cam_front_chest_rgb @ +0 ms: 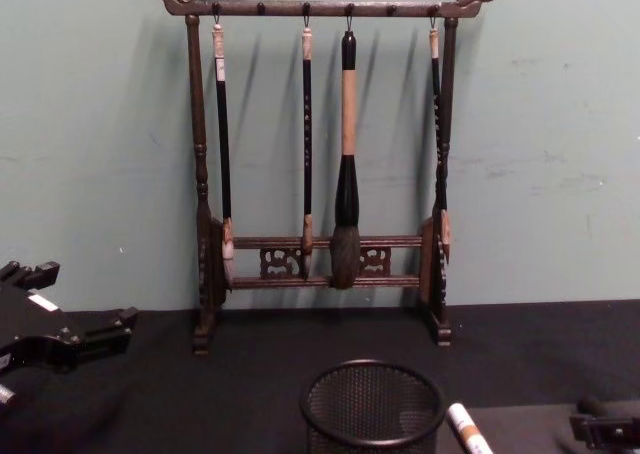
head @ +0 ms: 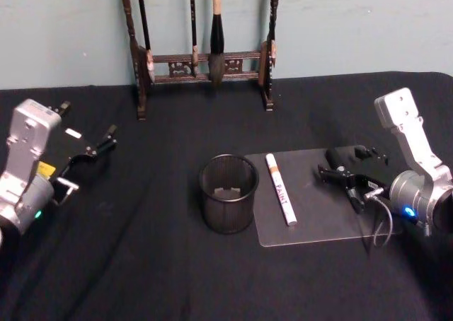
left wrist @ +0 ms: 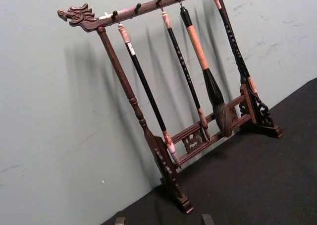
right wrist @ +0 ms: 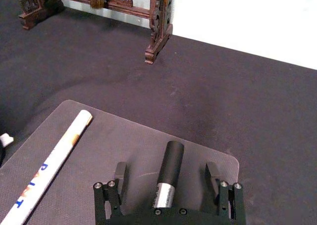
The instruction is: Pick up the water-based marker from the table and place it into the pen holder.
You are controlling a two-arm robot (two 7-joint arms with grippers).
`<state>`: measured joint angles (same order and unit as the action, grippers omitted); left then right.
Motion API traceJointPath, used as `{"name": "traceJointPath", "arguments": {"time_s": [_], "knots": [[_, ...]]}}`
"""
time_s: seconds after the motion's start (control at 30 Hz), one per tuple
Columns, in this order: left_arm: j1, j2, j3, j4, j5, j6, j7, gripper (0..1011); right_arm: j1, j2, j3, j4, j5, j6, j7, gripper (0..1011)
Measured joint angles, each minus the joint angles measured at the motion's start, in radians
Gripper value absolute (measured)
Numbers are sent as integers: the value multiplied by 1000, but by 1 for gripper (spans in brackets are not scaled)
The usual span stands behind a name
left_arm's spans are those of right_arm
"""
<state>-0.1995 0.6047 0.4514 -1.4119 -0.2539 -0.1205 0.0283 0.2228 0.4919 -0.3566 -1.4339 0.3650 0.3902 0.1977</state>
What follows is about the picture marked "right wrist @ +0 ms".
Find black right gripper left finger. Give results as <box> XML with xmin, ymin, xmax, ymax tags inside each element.
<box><xmin>93</xmin><ymin>161</ymin><xmax>129</xmax><ymax>222</ymax></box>

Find white paint marker pen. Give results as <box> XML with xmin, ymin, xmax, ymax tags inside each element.
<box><xmin>0</xmin><ymin>109</ymin><xmax>94</xmax><ymax>225</ymax></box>

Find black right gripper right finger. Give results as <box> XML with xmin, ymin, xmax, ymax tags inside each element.
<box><xmin>205</xmin><ymin>161</ymin><xmax>247</xmax><ymax>222</ymax></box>

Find plain pale wall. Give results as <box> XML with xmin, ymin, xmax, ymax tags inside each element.
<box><xmin>58</xmin><ymin>0</ymin><xmax>317</xmax><ymax>71</ymax></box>

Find small white capped bottle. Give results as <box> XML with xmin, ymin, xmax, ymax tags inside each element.
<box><xmin>0</xmin><ymin>132</ymin><xmax>15</xmax><ymax>150</ymax></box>

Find grey rubber mat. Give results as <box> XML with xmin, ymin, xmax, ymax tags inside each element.
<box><xmin>0</xmin><ymin>100</ymin><xmax>240</xmax><ymax>225</ymax></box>

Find black marker with silver band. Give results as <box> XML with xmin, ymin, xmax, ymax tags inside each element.
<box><xmin>153</xmin><ymin>140</ymin><xmax>185</xmax><ymax>209</ymax></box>

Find carved dark wooden brush rack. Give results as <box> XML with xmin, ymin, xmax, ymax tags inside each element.
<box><xmin>13</xmin><ymin>0</ymin><xmax>174</xmax><ymax>65</ymax></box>

